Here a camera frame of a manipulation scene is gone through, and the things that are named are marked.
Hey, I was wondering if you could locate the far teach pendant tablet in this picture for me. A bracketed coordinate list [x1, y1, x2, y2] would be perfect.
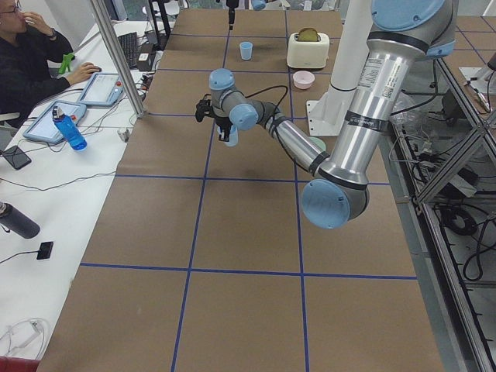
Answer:
[77, 72, 123, 107]

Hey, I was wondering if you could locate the black keyboard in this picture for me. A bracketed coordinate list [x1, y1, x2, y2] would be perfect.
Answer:
[117, 32, 139, 69]

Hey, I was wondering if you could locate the aluminium frame post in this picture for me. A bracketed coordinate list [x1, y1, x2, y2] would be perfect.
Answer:
[89, 0, 145, 119]

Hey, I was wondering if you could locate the light blue cup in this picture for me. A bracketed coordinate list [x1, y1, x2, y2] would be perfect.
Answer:
[239, 41, 253, 60]
[225, 126, 239, 147]

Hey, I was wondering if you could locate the mint green bowl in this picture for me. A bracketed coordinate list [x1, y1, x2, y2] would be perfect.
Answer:
[310, 136, 326, 151]

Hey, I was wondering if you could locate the small black square puck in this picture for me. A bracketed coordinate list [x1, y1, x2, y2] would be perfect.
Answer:
[36, 241, 53, 260]

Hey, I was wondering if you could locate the bread slice in toaster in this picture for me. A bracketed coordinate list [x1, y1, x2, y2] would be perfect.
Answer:
[296, 27, 319, 43]

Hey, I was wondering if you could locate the green toy figure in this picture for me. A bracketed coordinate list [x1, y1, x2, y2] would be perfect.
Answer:
[58, 53, 75, 74]

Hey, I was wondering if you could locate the blue water bottle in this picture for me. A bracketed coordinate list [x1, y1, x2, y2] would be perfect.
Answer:
[52, 105, 87, 151]

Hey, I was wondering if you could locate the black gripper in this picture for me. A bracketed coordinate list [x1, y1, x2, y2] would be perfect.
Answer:
[215, 118, 233, 141]
[226, 0, 238, 30]

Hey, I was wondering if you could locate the seated person in black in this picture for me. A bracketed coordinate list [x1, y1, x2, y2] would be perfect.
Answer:
[1, 1, 101, 129]

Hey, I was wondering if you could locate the cream toaster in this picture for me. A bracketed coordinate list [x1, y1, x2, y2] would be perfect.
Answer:
[286, 33, 330, 69]

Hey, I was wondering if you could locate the black smartphone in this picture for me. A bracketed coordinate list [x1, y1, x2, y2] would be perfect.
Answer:
[1, 145, 32, 170]

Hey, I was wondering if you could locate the dark grey thermos bottle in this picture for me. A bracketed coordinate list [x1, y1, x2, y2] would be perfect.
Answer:
[1, 202, 40, 239]

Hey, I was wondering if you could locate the pink bowl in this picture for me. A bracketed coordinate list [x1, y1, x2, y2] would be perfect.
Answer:
[292, 71, 315, 90]

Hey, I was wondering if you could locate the near teach pendant tablet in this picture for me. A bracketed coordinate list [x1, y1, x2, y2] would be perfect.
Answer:
[23, 100, 87, 144]

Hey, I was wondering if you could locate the teach pendant tablet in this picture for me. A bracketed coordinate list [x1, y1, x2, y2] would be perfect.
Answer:
[77, 72, 123, 107]
[23, 100, 87, 144]

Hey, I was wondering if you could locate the white cable bundle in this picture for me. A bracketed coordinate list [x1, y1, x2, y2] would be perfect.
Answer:
[0, 317, 50, 360]

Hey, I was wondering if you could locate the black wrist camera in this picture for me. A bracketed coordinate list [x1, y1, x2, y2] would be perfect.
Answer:
[195, 98, 212, 122]

